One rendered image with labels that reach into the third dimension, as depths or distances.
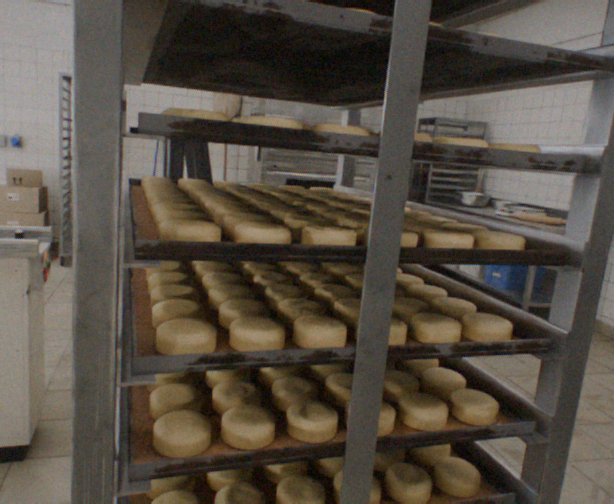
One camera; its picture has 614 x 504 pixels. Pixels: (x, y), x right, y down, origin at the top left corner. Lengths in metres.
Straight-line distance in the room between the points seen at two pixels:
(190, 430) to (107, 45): 0.31
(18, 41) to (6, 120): 0.79
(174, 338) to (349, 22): 0.28
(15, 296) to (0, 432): 0.55
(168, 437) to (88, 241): 0.19
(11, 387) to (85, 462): 1.90
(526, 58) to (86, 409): 0.45
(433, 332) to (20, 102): 5.93
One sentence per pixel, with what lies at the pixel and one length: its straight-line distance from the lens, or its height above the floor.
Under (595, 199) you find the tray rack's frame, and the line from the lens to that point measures 0.56.
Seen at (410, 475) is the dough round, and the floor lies 0.97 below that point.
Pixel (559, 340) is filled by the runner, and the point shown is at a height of 1.14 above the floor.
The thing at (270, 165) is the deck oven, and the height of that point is 1.15.
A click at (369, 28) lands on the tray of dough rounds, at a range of 0.44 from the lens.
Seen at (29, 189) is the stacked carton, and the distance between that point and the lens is 5.87.
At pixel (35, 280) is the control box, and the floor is 0.74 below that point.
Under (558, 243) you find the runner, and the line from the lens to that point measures 0.59.
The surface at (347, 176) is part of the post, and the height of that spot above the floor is 1.27.
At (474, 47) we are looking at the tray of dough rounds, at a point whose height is 1.40.
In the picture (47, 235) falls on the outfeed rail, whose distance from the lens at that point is 2.44.
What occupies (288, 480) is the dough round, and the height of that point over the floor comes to 0.97.
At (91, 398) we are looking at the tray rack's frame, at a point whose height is 1.12.
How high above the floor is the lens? 1.31
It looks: 11 degrees down
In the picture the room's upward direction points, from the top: 5 degrees clockwise
